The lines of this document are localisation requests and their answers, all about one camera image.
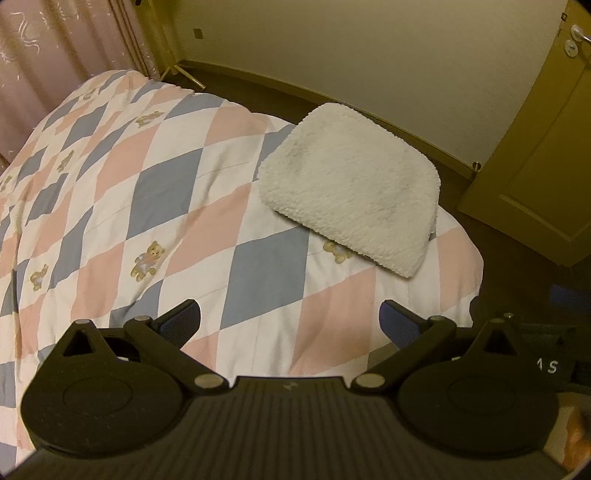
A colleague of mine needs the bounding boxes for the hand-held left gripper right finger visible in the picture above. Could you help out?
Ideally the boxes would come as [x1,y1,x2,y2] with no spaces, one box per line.
[353,299,520,393]

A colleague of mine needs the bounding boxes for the pink curtain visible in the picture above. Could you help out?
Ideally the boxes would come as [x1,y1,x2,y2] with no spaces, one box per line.
[0,0,178,162]

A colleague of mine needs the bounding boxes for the wooden door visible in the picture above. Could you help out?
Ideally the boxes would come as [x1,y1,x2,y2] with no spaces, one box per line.
[457,0,591,267]

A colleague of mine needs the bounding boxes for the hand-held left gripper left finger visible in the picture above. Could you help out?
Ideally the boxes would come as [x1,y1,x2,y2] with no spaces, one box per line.
[58,299,229,397]

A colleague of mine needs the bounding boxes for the wooden stand legs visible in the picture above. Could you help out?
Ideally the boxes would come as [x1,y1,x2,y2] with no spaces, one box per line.
[161,64,206,91]

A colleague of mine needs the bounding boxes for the checkered bear print quilt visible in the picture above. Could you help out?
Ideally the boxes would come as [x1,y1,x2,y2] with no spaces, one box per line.
[0,69,485,462]

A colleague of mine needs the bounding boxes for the dark bag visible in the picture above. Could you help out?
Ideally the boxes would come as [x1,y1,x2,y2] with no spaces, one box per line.
[515,284,591,397]

